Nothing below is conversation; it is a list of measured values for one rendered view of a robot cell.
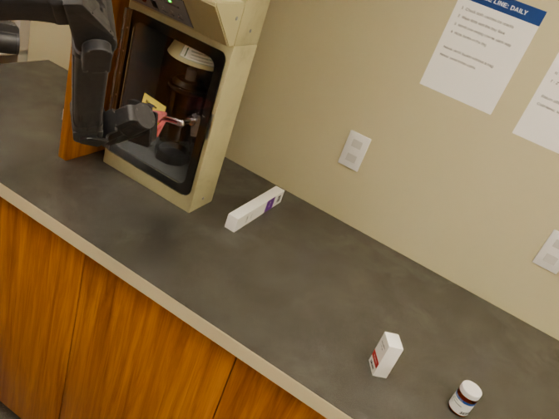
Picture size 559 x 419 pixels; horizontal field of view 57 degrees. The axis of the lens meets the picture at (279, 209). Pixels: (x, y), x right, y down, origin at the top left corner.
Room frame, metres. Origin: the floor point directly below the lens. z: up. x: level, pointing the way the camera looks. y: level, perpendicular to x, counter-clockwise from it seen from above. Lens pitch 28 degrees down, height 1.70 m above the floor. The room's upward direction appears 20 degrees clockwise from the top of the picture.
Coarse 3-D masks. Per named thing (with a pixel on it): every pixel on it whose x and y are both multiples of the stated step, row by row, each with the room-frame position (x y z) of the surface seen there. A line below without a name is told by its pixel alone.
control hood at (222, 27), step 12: (132, 0) 1.27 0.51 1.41; (192, 0) 1.13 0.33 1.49; (204, 0) 1.11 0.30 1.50; (216, 0) 1.10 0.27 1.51; (228, 0) 1.15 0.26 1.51; (192, 12) 1.16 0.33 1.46; (204, 12) 1.14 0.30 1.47; (216, 12) 1.11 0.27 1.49; (228, 12) 1.15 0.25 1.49; (240, 12) 1.19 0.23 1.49; (192, 24) 1.20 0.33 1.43; (204, 24) 1.17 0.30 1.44; (216, 24) 1.14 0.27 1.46; (228, 24) 1.16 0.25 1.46; (216, 36) 1.17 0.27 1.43; (228, 36) 1.17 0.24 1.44
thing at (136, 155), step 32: (160, 32) 1.26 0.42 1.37; (128, 64) 1.28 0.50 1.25; (160, 64) 1.25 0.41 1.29; (192, 64) 1.22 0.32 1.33; (224, 64) 1.20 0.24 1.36; (128, 96) 1.28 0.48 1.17; (160, 96) 1.24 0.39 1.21; (192, 96) 1.21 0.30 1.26; (192, 128) 1.21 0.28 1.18; (128, 160) 1.26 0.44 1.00; (160, 160) 1.23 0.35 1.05; (192, 160) 1.20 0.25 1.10
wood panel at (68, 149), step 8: (112, 0) 1.32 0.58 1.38; (120, 0) 1.35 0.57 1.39; (128, 0) 1.37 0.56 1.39; (120, 8) 1.35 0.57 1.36; (120, 16) 1.35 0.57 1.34; (120, 24) 1.36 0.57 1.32; (120, 32) 1.36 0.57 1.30; (112, 64) 1.36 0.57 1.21; (112, 72) 1.36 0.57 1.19; (64, 104) 1.25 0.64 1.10; (104, 104) 1.35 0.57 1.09; (64, 112) 1.25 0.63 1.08; (64, 120) 1.24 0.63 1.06; (64, 128) 1.24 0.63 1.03; (64, 136) 1.24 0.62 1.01; (72, 136) 1.25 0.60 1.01; (64, 144) 1.24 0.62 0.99; (72, 144) 1.25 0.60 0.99; (80, 144) 1.28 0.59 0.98; (64, 152) 1.24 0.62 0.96; (72, 152) 1.26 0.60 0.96; (80, 152) 1.29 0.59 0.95; (88, 152) 1.32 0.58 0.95
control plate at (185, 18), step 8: (136, 0) 1.26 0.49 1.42; (160, 0) 1.20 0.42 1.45; (176, 0) 1.16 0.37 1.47; (152, 8) 1.24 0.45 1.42; (160, 8) 1.22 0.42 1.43; (168, 8) 1.20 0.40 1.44; (176, 8) 1.18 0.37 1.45; (184, 8) 1.17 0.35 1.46; (168, 16) 1.23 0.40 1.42; (176, 16) 1.21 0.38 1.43; (184, 16) 1.19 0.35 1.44
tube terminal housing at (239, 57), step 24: (240, 0) 1.21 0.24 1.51; (264, 0) 1.28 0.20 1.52; (168, 24) 1.27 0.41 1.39; (240, 24) 1.21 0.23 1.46; (216, 48) 1.22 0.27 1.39; (240, 48) 1.24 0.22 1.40; (240, 72) 1.27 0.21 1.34; (216, 96) 1.21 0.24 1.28; (240, 96) 1.30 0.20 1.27; (216, 120) 1.22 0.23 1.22; (216, 144) 1.25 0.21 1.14; (120, 168) 1.29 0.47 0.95; (216, 168) 1.28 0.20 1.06; (168, 192) 1.23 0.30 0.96; (192, 192) 1.21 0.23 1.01
